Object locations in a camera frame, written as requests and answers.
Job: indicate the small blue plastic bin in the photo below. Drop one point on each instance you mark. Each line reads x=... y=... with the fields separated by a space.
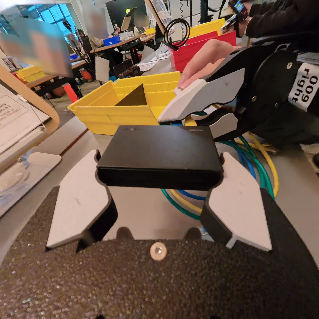
x=112 y=41

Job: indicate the yellow plastic bin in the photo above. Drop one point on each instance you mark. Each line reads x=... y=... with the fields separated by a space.
x=206 y=26
x=107 y=117

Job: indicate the instruction sheet board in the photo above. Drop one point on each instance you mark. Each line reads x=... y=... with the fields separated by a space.
x=15 y=114
x=159 y=15

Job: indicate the wooden work desk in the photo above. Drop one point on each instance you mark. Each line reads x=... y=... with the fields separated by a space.
x=119 y=44

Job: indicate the white paper sheets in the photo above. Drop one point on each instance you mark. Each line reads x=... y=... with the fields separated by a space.
x=148 y=66

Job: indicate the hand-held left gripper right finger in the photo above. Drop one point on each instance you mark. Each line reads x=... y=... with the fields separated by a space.
x=239 y=204

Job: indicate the person's right hand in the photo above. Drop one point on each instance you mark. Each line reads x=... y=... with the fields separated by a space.
x=204 y=59

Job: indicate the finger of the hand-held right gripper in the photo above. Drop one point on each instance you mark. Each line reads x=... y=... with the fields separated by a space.
x=199 y=97
x=225 y=123

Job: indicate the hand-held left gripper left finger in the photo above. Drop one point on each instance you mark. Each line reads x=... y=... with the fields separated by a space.
x=79 y=199

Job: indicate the black network switch box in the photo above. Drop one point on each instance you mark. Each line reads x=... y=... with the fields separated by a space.
x=159 y=152

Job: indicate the red plastic bin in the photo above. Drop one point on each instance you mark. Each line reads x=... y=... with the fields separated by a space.
x=199 y=49

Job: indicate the person's right forearm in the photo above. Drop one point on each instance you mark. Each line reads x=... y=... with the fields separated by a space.
x=281 y=17

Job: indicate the black screen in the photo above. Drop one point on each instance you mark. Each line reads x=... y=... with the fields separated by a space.
x=119 y=11

